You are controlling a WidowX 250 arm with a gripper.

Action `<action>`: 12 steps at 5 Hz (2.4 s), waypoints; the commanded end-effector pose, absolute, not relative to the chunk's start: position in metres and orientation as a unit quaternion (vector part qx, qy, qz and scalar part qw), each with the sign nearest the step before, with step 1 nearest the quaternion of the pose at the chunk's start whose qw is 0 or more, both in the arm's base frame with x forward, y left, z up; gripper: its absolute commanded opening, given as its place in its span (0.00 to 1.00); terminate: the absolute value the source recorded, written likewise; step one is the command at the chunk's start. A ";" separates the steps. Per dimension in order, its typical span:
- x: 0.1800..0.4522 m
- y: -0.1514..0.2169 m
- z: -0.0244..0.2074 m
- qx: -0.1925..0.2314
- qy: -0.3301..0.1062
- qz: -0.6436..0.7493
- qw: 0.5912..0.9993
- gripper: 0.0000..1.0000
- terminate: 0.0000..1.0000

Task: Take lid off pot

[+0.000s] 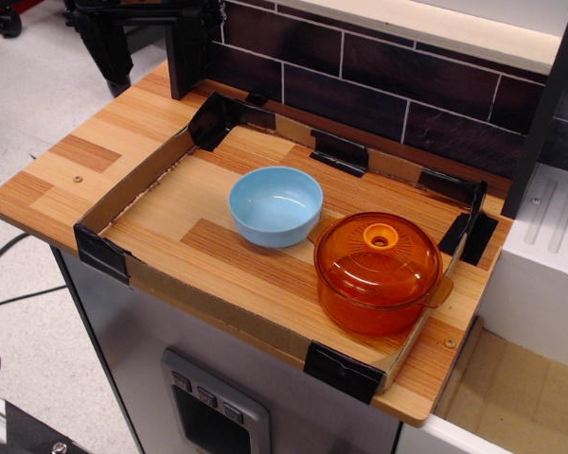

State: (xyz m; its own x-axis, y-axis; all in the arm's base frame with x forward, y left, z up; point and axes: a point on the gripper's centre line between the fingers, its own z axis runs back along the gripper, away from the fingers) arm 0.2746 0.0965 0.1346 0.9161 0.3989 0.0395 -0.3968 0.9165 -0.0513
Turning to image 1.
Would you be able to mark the light wooden shelf board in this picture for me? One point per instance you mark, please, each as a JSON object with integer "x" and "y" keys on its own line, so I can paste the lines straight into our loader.
{"x": 473, "y": 36}

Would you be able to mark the orange transparent pot lid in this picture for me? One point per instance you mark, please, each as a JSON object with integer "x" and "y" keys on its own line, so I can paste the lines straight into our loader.
{"x": 376, "y": 260}

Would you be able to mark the light blue bowl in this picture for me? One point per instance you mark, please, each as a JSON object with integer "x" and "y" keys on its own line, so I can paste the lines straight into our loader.
{"x": 275, "y": 206}

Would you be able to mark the orange transparent pot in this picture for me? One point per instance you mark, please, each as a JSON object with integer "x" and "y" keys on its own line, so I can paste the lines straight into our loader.
{"x": 378, "y": 322}

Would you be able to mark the black shelf post right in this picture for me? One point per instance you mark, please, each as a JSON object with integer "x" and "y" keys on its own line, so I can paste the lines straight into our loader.
{"x": 548, "y": 106}

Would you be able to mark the white toy sink unit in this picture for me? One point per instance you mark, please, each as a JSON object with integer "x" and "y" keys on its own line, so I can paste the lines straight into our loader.
{"x": 526, "y": 298}

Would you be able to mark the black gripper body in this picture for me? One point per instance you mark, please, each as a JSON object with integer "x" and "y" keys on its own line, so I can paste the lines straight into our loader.
{"x": 160, "y": 13}

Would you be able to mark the toy oven control panel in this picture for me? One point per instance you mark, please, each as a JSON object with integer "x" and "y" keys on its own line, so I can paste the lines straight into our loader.
{"x": 213, "y": 416}

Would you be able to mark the cardboard fence with black tape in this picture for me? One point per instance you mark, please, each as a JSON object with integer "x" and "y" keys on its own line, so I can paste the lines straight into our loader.
{"x": 166, "y": 228}

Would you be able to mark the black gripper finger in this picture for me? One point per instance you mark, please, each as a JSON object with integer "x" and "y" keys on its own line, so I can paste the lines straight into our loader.
{"x": 108, "y": 47}

